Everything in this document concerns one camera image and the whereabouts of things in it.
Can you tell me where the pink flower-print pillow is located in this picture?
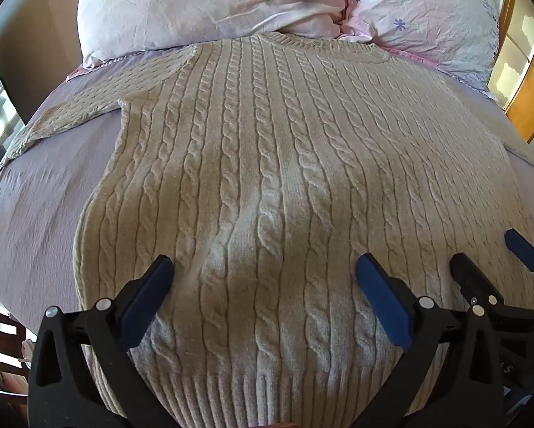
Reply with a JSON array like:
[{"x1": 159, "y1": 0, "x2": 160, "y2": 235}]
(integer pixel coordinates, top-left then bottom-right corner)
[{"x1": 338, "y1": 0, "x2": 503, "y2": 101}]

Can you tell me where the lavender bed sheet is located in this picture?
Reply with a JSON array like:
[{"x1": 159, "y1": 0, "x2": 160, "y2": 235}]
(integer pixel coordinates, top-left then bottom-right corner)
[{"x1": 0, "y1": 49, "x2": 534, "y2": 337}]

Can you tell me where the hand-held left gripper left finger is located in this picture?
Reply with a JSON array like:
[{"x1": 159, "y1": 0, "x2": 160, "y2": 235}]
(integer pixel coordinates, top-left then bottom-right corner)
[{"x1": 28, "y1": 254, "x2": 175, "y2": 428}]

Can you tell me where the pink tree-print pillow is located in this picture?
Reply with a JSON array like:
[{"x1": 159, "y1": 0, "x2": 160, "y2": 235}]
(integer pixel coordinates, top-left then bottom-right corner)
[{"x1": 77, "y1": 0, "x2": 353, "y2": 71}]

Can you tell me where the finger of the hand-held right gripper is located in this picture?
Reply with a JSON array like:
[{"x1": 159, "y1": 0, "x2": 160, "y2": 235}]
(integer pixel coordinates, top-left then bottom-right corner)
[
  {"x1": 504, "y1": 229, "x2": 534, "y2": 288},
  {"x1": 449, "y1": 252, "x2": 509, "y2": 318}
]

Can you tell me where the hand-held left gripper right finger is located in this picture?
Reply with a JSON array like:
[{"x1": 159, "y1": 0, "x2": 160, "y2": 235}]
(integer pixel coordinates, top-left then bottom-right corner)
[{"x1": 355, "y1": 253, "x2": 505, "y2": 428}]

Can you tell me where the cream cable-knit sweater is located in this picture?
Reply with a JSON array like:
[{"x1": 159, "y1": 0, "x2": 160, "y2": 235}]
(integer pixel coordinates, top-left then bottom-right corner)
[{"x1": 1, "y1": 31, "x2": 534, "y2": 428}]

